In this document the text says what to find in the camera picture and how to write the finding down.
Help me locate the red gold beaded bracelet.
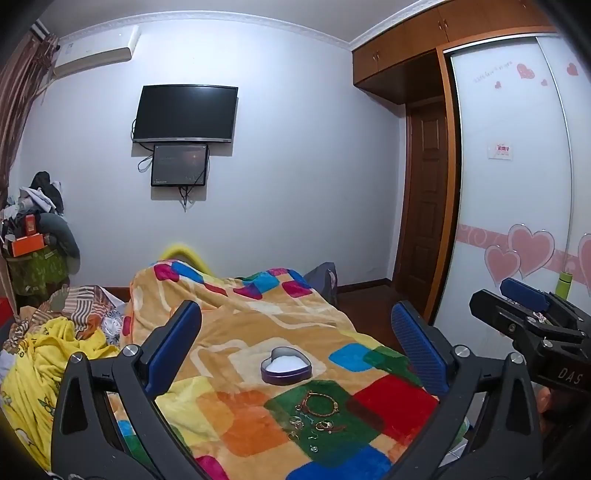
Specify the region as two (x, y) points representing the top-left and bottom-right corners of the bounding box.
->
(295, 390), (341, 419)

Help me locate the green bottle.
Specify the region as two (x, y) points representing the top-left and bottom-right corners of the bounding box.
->
(555, 271), (573, 300)

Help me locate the yellow cartoon bed sheet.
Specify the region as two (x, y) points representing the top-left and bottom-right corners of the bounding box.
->
(1, 317), (119, 471)

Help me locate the brown wooden door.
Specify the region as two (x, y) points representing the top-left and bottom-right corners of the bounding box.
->
(393, 98), (448, 313)

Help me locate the striped patterned cloth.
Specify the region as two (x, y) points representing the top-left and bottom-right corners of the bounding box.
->
(3, 285), (125, 354)

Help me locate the white heart-decorated wardrobe door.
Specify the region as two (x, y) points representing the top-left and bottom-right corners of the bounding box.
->
(436, 34), (590, 357)

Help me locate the pile of clothes and boxes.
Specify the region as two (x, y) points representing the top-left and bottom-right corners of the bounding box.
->
(1, 171), (80, 307)

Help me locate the colourful patchwork fleece blanket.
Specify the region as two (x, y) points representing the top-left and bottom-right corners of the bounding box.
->
(121, 260), (438, 479)

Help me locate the orange box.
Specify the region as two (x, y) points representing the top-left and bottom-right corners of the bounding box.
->
(11, 233), (45, 257)

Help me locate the grey bag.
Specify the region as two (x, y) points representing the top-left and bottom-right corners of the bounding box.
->
(304, 262), (339, 306)

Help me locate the yellow pillow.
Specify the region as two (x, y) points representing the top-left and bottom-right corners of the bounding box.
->
(159, 243), (213, 275)

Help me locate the purple heart-shaped tin box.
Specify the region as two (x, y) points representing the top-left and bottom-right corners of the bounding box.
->
(259, 346), (312, 386)

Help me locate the wooden overhead cabinet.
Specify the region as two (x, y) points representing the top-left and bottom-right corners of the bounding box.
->
(351, 0), (558, 105)

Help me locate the brown striped curtain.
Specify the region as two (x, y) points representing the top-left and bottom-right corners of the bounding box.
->
(1, 33), (58, 207)

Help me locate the red white wall label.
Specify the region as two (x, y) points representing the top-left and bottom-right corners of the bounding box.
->
(487, 142), (513, 161)

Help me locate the small black wall monitor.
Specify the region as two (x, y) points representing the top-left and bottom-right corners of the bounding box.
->
(151, 143), (208, 187)

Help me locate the large black wall television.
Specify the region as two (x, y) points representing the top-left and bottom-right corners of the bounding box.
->
(132, 84), (238, 143)

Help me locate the white wall air conditioner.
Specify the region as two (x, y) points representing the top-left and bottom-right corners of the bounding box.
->
(53, 25), (140, 78)

